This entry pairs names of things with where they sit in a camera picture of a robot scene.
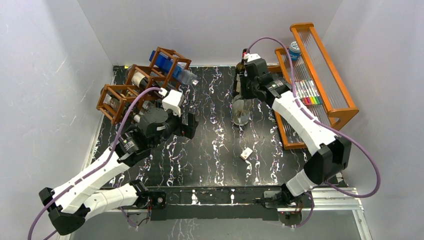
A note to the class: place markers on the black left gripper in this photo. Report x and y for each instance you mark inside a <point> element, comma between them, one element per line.
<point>185,130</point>

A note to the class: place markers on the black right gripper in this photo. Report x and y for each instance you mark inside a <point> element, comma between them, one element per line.
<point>244,78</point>

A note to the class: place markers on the clear glass corked bottle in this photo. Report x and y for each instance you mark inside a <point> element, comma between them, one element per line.
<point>241,109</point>

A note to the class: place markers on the dark green wine bottle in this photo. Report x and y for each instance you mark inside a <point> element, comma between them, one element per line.
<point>239,69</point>

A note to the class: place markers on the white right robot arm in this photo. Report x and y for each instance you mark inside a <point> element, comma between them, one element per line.
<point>329,152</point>

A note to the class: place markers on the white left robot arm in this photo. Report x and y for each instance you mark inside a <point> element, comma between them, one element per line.
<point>70,205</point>

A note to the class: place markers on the brown wooden wine rack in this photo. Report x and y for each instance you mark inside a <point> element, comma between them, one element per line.
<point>167,69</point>

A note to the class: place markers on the gold-capped red wine bottle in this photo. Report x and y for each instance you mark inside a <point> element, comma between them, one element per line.
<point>141,81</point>

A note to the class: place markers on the silver-capped dark wine bottle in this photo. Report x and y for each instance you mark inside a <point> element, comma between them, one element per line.
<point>114,108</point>

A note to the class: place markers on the blue lidded small jar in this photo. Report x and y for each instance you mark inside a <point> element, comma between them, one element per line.
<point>294,51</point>

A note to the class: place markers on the row of coloured markers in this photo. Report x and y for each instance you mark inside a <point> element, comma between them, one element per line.
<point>307,92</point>

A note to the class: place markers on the orange wooden display shelf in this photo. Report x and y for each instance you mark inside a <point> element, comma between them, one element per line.
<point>315,63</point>

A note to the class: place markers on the small white box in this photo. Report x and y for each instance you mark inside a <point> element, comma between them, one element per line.
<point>246,153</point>

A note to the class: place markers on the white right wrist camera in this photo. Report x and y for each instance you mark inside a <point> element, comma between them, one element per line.
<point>249,57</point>

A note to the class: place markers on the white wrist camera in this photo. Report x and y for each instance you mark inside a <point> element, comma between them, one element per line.
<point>172,100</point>
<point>249,57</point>

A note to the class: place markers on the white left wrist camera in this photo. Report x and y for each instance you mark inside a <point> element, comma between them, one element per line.
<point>172,100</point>

